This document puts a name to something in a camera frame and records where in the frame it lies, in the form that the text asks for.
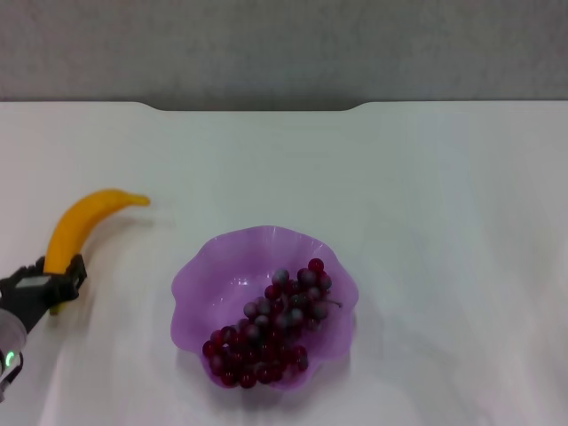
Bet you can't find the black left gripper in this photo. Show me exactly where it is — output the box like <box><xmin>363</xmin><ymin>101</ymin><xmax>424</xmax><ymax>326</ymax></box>
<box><xmin>0</xmin><ymin>253</ymin><xmax>89</xmax><ymax>335</ymax></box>

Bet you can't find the dark red grape bunch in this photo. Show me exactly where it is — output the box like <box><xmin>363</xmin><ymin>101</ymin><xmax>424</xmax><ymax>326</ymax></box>
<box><xmin>201</xmin><ymin>257</ymin><xmax>343</xmax><ymax>391</ymax></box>

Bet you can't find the yellow banana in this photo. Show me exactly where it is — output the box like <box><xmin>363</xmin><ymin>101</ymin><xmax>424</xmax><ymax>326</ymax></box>
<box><xmin>43</xmin><ymin>188</ymin><xmax>152</xmax><ymax>317</ymax></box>

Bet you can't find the purple scalloped plastic bowl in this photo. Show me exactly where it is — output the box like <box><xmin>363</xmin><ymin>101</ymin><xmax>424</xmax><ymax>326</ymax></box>
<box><xmin>170</xmin><ymin>225</ymin><xmax>359</xmax><ymax>392</ymax></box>

